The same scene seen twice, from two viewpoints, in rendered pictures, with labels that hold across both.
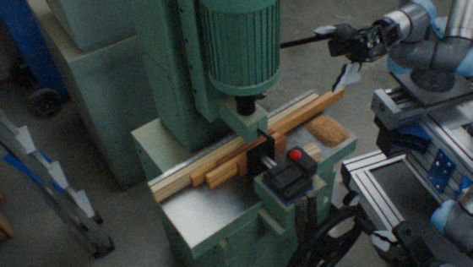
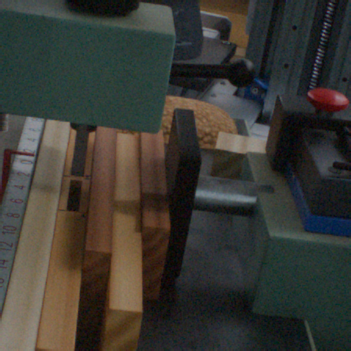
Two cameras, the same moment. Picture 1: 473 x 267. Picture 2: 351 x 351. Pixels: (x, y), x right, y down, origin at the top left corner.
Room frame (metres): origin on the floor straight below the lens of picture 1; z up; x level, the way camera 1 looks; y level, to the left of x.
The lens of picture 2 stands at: (0.50, 0.48, 1.23)
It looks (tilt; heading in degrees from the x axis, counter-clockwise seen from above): 24 degrees down; 296
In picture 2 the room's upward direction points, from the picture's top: 10 degrees clockwise
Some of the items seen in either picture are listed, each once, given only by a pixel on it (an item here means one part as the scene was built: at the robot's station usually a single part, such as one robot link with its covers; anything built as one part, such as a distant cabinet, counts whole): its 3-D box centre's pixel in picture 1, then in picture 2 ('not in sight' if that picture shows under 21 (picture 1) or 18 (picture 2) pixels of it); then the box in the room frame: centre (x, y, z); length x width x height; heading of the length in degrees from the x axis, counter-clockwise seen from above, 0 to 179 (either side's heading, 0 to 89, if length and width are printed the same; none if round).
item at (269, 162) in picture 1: (267, 162); (218, 195); (0.74, -0.08, 0.95); 0.09 x 0.07 x 0.09; 123
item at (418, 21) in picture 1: (411, 19); not in sight; (0.93, -0.47, 1.25); 0.11 x 0.08 x 0.09; 122
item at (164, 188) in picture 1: (241, 143); (44, 205); (0.84, -0.02, 0.93); 0.60 x 0.02 x 0.05; 123
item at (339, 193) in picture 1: (334, 198); not in sight; (0.85, -0.33, 0.58); 0.12 x 0.08 x 0.08; 33
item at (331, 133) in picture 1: (328, 128); (177, 114); (0.88, -0.28, 0.91); 0.12 x 0.09 x 0.03; 33
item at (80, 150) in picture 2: not in sight; (81, 141); (0.83, -0.03, 0.97); 0.01 x 0.01 x 0.05; 33
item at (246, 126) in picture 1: (243, 117); (61, 64); (0.85, -0.02, 1.03); 0.14 x 0.07 x 0.09; 33
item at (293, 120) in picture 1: (273, 132); (79, 157); (0.88, -0.11, 0.92); 0.59 x 0.02 x 0.04; 123
